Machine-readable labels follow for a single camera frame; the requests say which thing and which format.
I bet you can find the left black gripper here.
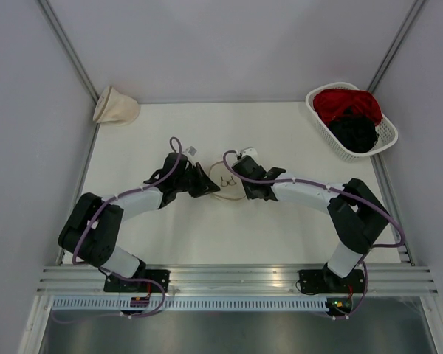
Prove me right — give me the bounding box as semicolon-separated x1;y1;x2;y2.
174;163;220;198

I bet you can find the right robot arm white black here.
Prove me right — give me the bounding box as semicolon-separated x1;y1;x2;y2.
231;155;389;295

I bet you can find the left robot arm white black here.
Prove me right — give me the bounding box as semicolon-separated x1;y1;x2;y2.
58;153;221;292

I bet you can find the red bra in basket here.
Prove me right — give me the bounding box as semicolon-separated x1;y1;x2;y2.
312;88;382;126

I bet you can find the black bra in basket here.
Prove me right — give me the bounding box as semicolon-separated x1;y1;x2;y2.
328;108;378;153

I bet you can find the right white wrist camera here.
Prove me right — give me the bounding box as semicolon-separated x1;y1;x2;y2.
236;147;258;159

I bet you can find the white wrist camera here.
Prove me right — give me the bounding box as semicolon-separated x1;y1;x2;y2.
182;146;197;164
236;147;258;159

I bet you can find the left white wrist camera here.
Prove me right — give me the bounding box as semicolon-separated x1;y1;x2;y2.
182;146;197;164

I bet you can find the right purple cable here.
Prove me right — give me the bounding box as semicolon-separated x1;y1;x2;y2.
222;149;407;249

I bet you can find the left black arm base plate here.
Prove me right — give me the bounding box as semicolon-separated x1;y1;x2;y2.
103;269;170;294

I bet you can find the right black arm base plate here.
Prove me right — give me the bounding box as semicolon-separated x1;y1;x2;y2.
298;268;365;295

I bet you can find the aluminium mounting rail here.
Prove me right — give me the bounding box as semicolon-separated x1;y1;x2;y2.
36;263;438;296

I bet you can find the white slotted cable duct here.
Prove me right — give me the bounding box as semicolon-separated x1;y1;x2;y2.
52;296;327;312

